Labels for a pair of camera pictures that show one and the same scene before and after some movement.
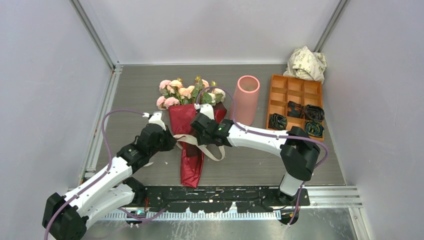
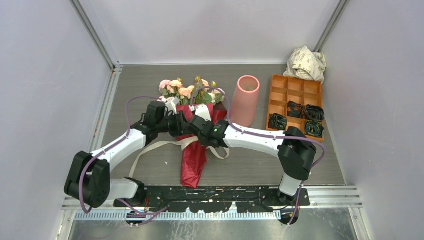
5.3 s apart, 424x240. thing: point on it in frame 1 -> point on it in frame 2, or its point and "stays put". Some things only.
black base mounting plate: (248, 199) stays put
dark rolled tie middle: (295, 110) stays put
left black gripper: (170, 141) -> (180, 122)
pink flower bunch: (175, 92) stays put
